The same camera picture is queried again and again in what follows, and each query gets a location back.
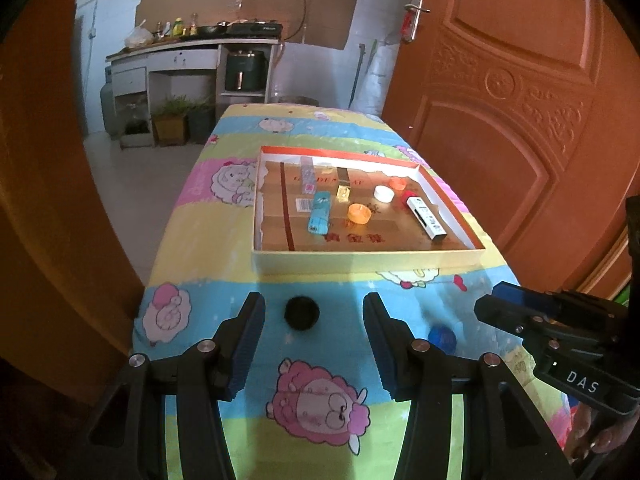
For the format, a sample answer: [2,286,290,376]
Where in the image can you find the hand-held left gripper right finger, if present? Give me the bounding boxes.
[362,291,576,480]

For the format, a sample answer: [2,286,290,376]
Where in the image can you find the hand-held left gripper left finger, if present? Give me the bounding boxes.
[85,291,267,480]

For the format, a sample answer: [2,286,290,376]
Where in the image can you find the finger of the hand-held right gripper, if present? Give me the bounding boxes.
[474,294,557,362]
[491,282,619,332]

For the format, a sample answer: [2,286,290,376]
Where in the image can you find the black bottle cap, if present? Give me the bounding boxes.
[284,296,321,332]

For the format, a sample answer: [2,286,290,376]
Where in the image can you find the orange rimmed cardboard box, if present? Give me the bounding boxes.
[250,146,487,276]

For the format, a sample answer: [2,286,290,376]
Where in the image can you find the person's right hand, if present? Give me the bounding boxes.
[561,401,640,465]

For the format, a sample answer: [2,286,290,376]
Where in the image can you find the blue bottle cap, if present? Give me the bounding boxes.
[428,325,457,351]

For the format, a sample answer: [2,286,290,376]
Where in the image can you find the white black rectangular case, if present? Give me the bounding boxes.
[406,196,448,243]

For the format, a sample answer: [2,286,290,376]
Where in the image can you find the light blue tube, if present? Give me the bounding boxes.
[306,192,332,235]

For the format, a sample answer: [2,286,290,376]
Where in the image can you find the clear plastic tube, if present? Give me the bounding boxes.
[299,157,316,195]

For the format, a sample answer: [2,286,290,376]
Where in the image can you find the carved wooden door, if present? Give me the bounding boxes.
[382,0,640,301]

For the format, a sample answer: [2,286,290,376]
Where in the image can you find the dark planter with green plant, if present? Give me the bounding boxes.
[189,102,216,145]

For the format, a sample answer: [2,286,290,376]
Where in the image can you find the cartoon printed tablecloth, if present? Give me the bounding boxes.
[131,104,576,480]

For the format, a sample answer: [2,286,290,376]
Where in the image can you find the brown planter with green plant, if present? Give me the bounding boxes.
[151,97,191,147]

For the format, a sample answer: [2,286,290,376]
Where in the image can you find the brown wooden panel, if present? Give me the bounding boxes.
[0,0,146,411]

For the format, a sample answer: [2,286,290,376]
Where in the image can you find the white sack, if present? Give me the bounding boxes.
[367,42,401,113]

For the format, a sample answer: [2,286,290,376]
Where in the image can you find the grey gas cylinder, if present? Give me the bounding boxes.
[101,82,121,136]

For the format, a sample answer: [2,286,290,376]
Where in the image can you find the dark air fryer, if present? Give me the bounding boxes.
[225,50,268,93]

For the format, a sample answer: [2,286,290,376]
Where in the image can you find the white kitchen counter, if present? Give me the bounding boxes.
[105,35,283,106]

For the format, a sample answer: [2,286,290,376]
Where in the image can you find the black gas stove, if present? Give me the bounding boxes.
[227,21,284,38]

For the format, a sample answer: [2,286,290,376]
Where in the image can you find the white plastic bag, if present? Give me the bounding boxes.
[123,26,155,50]

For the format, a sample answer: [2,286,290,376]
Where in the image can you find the dark long-handled tool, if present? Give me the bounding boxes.
[348,44,367,110]

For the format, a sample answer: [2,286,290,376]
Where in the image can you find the silver door handle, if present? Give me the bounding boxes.
[404,0,431,43]

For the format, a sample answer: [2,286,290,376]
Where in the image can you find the cardboard sheets on wall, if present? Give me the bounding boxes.
[136,0,360,51]

